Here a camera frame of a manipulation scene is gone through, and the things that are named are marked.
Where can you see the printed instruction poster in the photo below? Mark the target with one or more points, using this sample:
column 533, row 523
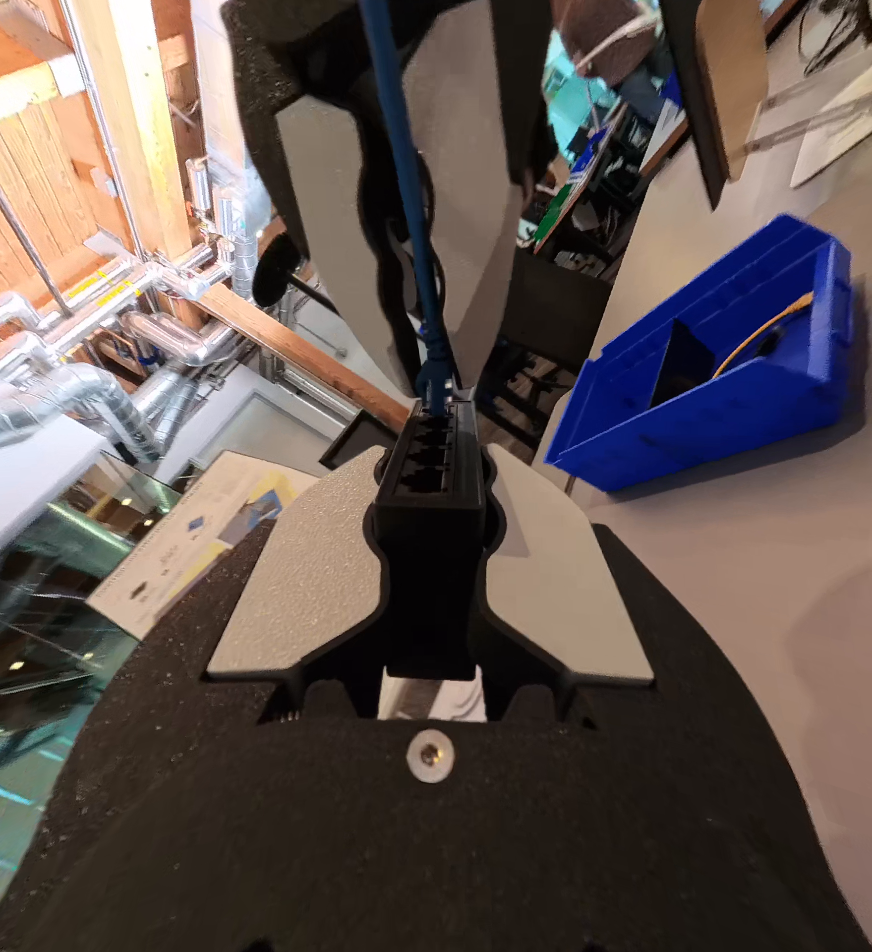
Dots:
column 205, row 543

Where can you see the black pole with round top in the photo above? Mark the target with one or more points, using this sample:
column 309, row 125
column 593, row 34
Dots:
column 275, row 271

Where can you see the black office chair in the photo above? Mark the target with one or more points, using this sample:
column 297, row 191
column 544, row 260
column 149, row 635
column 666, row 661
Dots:
column 552, row 313

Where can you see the black network switch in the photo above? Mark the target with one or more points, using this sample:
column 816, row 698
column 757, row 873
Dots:
column 433, row 551

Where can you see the wooden pillar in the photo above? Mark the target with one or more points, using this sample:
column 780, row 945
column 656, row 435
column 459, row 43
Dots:
column 302, row 354

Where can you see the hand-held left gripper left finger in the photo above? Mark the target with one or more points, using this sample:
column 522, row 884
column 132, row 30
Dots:
column 287, row 595

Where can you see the silver ventilation duct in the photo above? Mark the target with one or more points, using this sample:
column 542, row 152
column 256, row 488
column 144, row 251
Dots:
column 64, row 394

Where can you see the blue plastic bin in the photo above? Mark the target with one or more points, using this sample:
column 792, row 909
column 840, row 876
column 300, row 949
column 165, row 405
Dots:
column 704, row 417

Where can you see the dark flat monitor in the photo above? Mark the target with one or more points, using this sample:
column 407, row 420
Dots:
column 359, row 436

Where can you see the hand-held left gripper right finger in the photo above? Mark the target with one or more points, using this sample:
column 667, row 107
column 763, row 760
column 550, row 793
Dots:
column 577, row 595

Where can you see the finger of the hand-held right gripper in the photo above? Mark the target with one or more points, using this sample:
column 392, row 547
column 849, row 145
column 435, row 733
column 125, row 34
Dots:
column 473, row 164
column 324, row 208

